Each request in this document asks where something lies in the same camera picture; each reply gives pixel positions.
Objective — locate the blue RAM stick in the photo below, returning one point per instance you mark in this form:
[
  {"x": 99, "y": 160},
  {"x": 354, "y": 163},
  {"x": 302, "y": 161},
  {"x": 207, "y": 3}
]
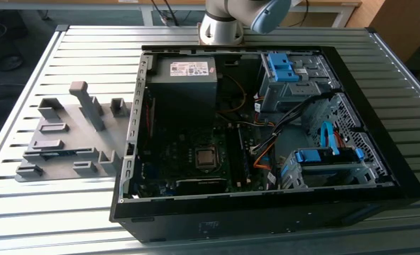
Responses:
[{"x": 59, "y": 154}]

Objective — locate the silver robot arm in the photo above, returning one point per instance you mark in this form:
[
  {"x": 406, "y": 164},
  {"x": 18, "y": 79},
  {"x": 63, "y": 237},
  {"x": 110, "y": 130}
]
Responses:
[{"x": 216, "y": 29}]

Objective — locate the silver CPU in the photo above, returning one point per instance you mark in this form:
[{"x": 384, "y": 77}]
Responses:
[{"x": 206, "y": 156}]

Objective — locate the CPU socket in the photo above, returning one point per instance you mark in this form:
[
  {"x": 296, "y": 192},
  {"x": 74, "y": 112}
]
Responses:
[{"x": 196, "y": 159}]

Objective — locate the grey power supply unit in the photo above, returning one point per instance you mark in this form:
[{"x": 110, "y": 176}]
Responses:
[{"x": 182, "y": 93}]

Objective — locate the green motherboard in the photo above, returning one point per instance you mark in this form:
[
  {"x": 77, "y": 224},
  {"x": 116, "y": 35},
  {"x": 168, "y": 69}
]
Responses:
[{"x": 175, "y": 159}]

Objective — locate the black graphics card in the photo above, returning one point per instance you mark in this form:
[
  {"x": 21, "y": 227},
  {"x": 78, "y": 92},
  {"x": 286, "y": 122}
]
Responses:
[{"x": 199, "y": 187}]

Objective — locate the grey metal drive cage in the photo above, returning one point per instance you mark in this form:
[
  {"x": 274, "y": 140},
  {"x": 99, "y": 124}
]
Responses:
[
  {"x": 302, "y": 90},
  {"x": 338, "y": 168}
]

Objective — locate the blue disk carrier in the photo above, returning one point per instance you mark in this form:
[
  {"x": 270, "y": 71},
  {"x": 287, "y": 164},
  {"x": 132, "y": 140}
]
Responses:
[{"x": 283, "y": 66}]

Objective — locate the hard disk in blue carrier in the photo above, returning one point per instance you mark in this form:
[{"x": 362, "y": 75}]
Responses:
[{"x": 312, "y": 156}]

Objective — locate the black PC case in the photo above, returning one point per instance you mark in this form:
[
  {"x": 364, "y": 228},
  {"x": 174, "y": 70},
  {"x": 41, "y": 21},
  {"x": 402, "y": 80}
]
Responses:
[{"x": 231, "y": 217}]

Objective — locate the grey parts rack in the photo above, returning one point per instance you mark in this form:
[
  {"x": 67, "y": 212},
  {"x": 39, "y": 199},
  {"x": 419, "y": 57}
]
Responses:
[{"x": 75, "y": 125}]

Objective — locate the wooden desk white legs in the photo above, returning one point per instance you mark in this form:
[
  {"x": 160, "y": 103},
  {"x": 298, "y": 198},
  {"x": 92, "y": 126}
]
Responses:
[{"x": 147, "y": 16}]

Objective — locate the wooden cabinet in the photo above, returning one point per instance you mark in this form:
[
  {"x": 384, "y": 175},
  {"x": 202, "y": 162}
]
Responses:
[{"x": 404, "y": 24}]

